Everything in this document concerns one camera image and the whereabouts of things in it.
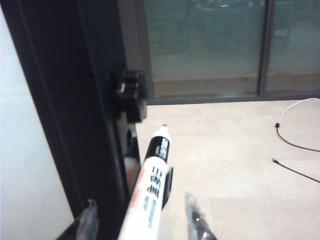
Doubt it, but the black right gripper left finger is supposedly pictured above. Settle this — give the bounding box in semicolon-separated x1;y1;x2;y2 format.
74;199;100;240

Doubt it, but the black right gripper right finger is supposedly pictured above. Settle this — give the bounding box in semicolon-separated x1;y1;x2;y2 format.
184;191;218;240

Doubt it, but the white black whiteboard marker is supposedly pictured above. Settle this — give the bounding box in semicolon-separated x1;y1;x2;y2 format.
117;123;173;240

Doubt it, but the black whiteboard stand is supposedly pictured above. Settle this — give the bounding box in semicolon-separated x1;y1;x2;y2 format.
2;0;151;240

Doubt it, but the black clamp knob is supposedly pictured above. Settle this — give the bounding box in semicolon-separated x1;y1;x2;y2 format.
109;70;148;123

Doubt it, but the black cable with plug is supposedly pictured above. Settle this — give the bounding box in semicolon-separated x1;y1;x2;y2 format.
272;158;320;184

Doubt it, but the black cable with connector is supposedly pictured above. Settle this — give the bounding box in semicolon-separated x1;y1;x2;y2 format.
274;121;320;152

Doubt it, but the white cable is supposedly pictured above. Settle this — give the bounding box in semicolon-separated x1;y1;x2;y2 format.
279;97;320;124

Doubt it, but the glass partition dark frame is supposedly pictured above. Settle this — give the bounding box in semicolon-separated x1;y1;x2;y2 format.
138;0;320;105

